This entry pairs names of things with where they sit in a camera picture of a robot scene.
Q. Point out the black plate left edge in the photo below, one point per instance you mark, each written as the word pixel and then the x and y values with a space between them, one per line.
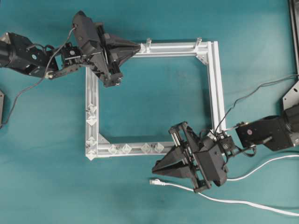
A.
pixel 2 99

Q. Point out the metal pin top left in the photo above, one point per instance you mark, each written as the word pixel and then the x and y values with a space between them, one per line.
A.
pixel 148 45

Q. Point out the metal pin top right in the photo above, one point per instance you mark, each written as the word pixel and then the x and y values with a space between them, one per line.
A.
pixel 197 44

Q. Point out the square aluminium extrusion frame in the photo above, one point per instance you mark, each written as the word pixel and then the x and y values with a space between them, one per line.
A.
pixel 208 54

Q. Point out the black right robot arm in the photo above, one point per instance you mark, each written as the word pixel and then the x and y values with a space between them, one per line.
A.
pixel 274 132

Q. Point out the black rail top right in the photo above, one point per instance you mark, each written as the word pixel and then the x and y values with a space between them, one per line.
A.
pixel 294 12

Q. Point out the metal pin corner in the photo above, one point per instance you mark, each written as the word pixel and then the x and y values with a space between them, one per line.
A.
pixel 91 154

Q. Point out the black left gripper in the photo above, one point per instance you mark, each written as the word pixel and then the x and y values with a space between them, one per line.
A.
pixel 116 51

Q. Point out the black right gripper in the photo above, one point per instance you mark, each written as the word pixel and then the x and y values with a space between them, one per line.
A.
pixel 180 162

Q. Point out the metal pin left upper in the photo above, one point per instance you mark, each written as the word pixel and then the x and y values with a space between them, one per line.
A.
pixel 91 110

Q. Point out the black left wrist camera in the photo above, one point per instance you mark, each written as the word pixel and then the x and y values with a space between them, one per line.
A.
pixel 86 34

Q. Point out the metal pin left middle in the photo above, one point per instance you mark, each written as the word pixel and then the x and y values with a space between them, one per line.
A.
pixel 91 120

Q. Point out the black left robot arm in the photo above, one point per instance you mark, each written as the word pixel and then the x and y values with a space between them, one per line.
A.
pixel 20 54

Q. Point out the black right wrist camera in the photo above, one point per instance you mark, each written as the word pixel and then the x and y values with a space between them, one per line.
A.
pixel 209 156

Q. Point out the metal pin left lower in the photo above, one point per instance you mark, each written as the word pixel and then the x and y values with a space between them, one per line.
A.
pixel 90 142

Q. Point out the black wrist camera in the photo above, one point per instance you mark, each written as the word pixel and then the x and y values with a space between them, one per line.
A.
pixel 86 34
pixel 209 156

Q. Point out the metal pin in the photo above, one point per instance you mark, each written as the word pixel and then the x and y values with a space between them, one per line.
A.
pixel 90 142
pixel 91 120
pixel 113 149
pixel 197 44
pixel 126 149
pixel 91 110
pixel 148 45
pixel 158 147
pixel 146 148

